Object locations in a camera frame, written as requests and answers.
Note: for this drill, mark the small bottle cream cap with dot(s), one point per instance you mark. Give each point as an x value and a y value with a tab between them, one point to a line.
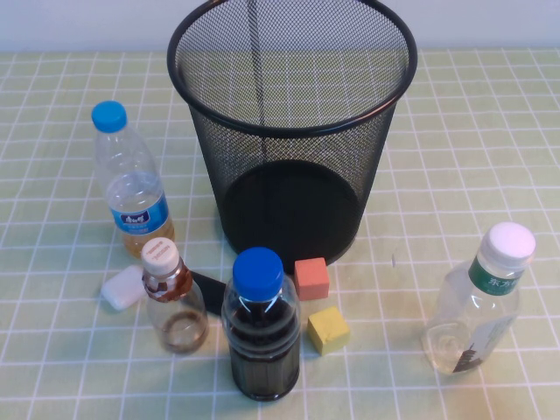
159	258

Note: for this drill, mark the clear bottle white cap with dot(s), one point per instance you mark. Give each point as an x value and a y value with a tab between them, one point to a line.
507	240

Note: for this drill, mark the orange foam cube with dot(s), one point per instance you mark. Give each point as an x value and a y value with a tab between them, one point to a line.
311	280

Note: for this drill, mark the black flat rectangular object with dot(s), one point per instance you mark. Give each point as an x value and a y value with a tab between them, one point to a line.
212	291

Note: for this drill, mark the yellow foam cube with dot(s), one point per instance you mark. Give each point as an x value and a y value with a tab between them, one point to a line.
328	330

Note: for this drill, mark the dark liquid bottle blue cap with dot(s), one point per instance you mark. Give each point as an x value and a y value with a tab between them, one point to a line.
262	341

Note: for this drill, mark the clear bottle blue label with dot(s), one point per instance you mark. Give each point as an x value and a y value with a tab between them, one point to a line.
131	197

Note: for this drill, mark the green checked tablecloth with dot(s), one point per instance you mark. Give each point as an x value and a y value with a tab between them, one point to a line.
481	153

